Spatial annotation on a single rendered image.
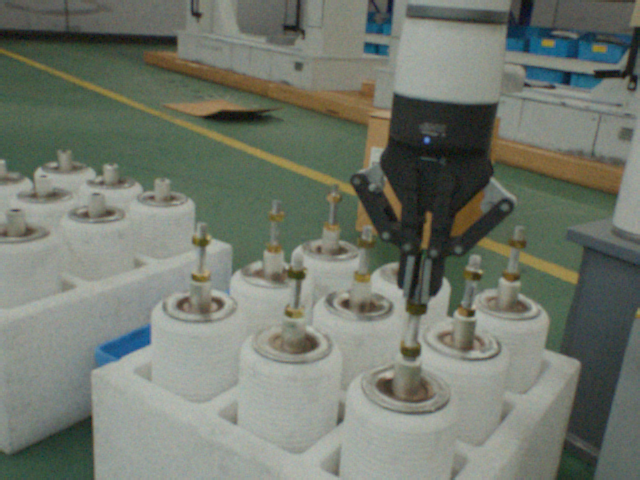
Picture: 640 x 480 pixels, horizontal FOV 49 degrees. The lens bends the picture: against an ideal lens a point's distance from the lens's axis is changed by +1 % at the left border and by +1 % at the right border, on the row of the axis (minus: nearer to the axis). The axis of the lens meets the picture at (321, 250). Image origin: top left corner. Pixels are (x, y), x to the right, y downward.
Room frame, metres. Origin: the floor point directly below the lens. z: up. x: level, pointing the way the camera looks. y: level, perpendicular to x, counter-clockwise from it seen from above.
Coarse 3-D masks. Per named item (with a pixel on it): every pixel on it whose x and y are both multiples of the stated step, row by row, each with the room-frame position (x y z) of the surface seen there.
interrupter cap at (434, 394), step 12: (372, 372) 0.53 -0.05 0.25; (384, 372) 0.53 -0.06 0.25; (420, 372) 0.54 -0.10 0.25; (432, 372) 0.54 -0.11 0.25; (360, 384) 0.51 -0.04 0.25; (372, 384) 0.51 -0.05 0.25; (384, 384) 0.52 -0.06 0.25; (420, 384) 0.52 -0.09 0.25; (432, 384) 0.52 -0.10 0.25; (444, 384) 0.52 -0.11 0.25; (372, 396) 0.49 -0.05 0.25; (384, 396) 0.49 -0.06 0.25; (396, 396) 0.50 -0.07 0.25; (420, 396) 0.50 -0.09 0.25; (432, 396) 0.50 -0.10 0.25; (444, 396) 0.50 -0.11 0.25; (384, 408) 0.48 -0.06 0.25; (396, 408) 0.48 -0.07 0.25; (408, 408) 0.48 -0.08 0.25; (420, 408) 0.48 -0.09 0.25; (432, 408) 0.48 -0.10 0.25
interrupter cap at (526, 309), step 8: (480, 296) 0.72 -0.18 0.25; (488, 296) 0.72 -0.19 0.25; (496, 296) 0.73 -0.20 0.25; (520, 296) 0.73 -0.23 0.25; (480, 304) 0.70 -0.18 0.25; (488, 304) 0.70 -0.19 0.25; (520, 304) 0.71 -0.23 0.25; (528, 304) 0.71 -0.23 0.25; (536, 304) 0.71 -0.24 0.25; (488, 312) 0.68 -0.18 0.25; (496, 312) 0.68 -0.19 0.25; (504, 312) 0.68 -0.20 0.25; (512, 312) 0.69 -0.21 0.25; (520, 312) 0.69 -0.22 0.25; (528, 312) 0.69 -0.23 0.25; (536, 312) 0.69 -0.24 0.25
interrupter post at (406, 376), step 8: (400, 360) 0.51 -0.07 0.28; (416, 360) 0.51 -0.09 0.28; (400, 368) 0.50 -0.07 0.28; (408, 368) 0.50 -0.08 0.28; (416, 368) 0.50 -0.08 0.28; (400, 376) 0.50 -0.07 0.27; (408, 376) 0.50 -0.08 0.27; (416, 376) 0.50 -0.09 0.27; (392, 384) 0.51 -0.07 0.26; (400, 384) 0.50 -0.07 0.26; (408, 384) 0.50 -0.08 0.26; (416, 384) 0.50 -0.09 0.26; (400, 392) 0.50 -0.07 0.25; (408, 392) 0.50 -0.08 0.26; (416, 392) 0.50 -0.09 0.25
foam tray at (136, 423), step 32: (448, 320) 0.81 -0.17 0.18; (544, 352) 0.74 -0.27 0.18; (96, 384) 0.61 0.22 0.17; (128, 384) 0.60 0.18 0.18; (544, 384) 0.67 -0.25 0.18; (576, 384) 0.72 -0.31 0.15; (96, 416) 0.61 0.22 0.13; (128, 416) 0.59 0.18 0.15; (160, 416) 0.56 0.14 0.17; (192, 416) 0.55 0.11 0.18; (224, 416) 0.57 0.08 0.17; (512, 416) 0.60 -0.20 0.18; (544, 416) 0.62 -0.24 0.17; (96, 448) 0.61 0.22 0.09; (128, 448) 0.59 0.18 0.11; (160, 448) 0.56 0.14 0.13; (192, 448) 0.54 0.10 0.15; (224, 448) 0.52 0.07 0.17; (256, 448) 0.51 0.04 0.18; (320, 448) 0.52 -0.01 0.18; (480, 448) 0.54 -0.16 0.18; (512, 448) 0.54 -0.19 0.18; (544, 448) 0.64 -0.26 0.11
